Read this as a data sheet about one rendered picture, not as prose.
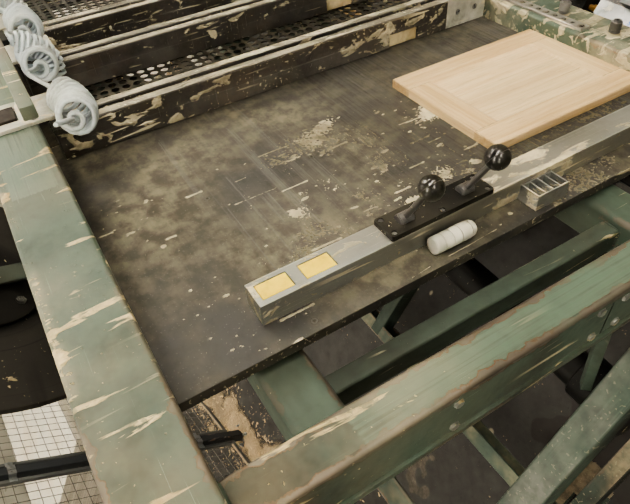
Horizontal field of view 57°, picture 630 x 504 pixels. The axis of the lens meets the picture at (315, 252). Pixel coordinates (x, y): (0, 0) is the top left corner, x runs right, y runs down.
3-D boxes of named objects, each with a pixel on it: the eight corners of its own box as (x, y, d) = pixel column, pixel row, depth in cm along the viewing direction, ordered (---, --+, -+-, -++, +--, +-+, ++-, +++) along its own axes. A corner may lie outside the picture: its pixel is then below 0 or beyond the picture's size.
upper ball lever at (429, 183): (417, 226, 88) (455, 188, 76) (398, 236, 87) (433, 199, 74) (405, 206, 89) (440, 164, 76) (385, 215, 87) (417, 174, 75)
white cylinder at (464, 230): (437, 259, 87) (477, 238, 90) (439, 245, 85) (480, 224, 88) (425, 248, 89) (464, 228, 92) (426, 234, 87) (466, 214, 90)
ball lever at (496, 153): (477, 198, 92) (522, 157, 80) (459, 206, 91) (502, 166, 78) (464, 178, 93) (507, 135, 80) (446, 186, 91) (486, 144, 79)
